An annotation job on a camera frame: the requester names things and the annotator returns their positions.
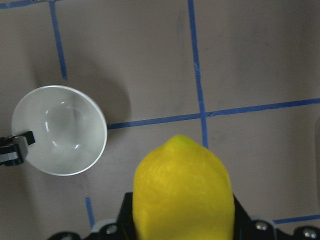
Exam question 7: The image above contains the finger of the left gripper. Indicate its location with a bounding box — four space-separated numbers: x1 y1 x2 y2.
0 131 36 167

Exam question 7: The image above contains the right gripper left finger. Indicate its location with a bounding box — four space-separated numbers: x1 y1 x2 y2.
48 192 138 240

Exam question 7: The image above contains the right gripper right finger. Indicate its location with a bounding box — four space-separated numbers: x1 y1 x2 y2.
233 196 320 240

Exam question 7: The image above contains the white ceramic bowl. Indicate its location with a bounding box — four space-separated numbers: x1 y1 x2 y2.
11 85 108 176

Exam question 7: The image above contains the yellow lemon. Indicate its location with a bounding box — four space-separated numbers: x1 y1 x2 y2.
132 135 235 240

